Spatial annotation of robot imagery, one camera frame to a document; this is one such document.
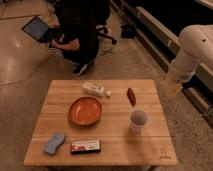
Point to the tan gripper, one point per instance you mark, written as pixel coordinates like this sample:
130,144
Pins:
172,88

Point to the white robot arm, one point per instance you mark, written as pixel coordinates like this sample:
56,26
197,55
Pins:
196,47

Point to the orange ceramic bowl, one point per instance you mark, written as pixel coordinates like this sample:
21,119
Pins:
85,111

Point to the small black box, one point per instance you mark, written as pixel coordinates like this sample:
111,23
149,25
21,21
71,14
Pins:
128,31

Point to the black office chair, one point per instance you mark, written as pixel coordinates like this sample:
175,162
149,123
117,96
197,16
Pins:
102,31

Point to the wooden table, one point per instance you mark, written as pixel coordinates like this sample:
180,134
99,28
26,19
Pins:
119,145

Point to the red and white box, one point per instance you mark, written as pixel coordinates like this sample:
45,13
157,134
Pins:
85,146

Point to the crouching person in black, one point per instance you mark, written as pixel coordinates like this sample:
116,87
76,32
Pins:
78,20

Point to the long wall bench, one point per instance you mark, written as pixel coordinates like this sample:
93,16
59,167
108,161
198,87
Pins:
163,46

